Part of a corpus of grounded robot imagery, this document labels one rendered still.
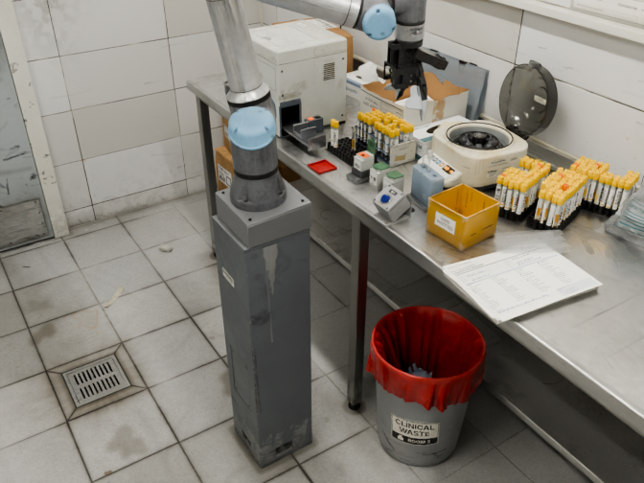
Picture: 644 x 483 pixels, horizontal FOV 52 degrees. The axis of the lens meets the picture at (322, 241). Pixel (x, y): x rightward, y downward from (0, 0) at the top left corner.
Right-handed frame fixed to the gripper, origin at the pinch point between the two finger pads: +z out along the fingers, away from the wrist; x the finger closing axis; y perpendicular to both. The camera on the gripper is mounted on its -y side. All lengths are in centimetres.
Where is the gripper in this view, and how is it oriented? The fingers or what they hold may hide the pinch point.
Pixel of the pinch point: (411, 110)
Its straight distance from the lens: 185.0
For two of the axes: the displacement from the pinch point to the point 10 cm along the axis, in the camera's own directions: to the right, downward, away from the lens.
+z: 0.2, 8.1, 5.9
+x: 3.7, 5.4, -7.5
